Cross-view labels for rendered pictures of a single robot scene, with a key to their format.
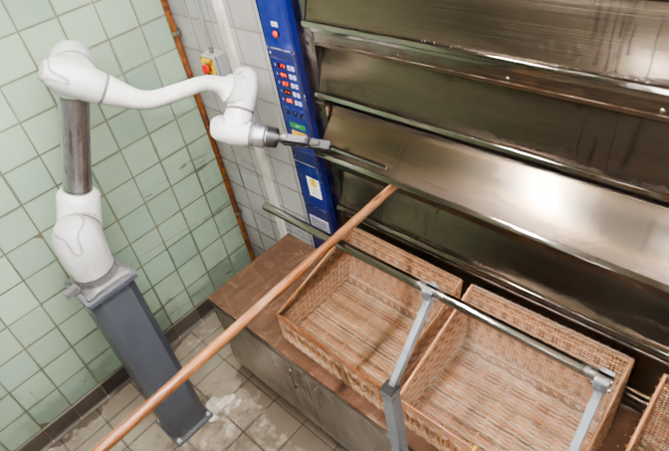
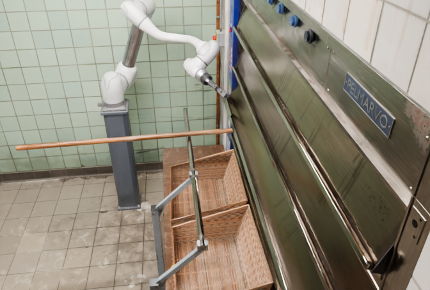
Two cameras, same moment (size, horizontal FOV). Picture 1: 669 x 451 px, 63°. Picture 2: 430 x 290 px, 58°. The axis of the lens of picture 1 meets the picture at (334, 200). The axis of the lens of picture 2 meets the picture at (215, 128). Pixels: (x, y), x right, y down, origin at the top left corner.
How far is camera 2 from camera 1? 123 cm
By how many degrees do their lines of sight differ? 28
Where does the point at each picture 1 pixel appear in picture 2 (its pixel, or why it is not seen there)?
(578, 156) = (272, 141)
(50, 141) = not seen: hidden behind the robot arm
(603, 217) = (276, 183)
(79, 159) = (130, 50)
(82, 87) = (132, 16)
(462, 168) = (255, 132)
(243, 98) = (203, 54)
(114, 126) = (169, 48)
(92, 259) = (111, 93)
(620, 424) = not seen: outside the picture
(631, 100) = not seen: hidden behind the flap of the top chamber
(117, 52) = (185, 14)
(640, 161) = (284, 154)
